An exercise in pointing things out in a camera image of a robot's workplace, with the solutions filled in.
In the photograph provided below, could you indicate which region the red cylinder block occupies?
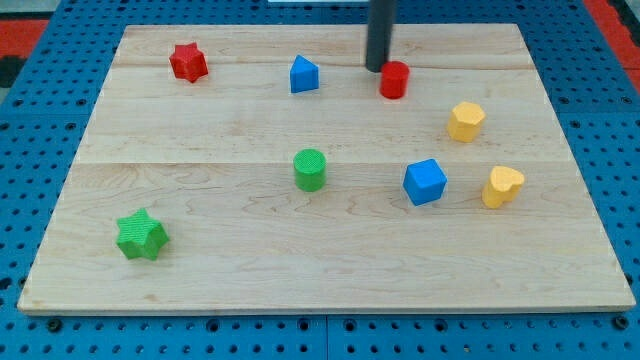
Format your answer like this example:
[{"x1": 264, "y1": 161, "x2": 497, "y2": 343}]
[{"x1": 379, "y1": 61, "x2": 410, "y2": 99}]

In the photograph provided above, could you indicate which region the yellow hexagon block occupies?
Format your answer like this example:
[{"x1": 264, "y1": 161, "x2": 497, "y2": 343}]
[{"x1": 446, "y1": 101, "x2": 486, "y2": 143}]

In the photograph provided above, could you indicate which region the green cylinder block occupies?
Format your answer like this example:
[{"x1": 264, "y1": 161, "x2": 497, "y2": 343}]
[{"x1": 293, "y1": 148, "x2": 326, "y2": 192}]

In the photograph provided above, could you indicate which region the light wooden board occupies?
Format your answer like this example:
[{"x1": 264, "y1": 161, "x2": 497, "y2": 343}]
[{"x1": 18, "y1": 24, "x2": 635, "y2": 316}]

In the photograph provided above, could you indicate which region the blue cube block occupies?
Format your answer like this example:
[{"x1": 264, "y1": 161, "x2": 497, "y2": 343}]
[{"x1": 403, "y1": 159, "x2": 448, "y2": 206}]

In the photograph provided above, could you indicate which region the blue triangle block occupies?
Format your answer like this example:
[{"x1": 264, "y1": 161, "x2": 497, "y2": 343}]
[{"x1": 289, "y1": 55, "x2": 319, "y2": 93}]

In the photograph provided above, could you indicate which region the red star block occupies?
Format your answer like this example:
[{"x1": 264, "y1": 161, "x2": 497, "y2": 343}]
[{"x1": 169, "y1": 42, "x2": 209, "y2": 83}]

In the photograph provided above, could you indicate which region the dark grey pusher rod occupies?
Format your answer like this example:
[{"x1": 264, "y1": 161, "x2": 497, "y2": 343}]
[{"x1": 365, "y1": 0, "x2": 397, "y2": 73}]

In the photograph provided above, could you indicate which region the yellow heart block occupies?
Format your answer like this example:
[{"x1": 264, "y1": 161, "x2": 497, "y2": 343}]
[{"x1": 481, "y1": 166, "x2": 526, "y2": 209}]

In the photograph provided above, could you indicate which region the green star block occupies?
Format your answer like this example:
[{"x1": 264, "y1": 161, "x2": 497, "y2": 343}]
[{"x1": 116, "y1": 208, "x2": 170, "y2": 261}]

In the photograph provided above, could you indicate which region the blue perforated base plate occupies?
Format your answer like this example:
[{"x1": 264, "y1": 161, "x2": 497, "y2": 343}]
[{"x1": 1, "y1": 1, "x2": 639, "y2": 359}]

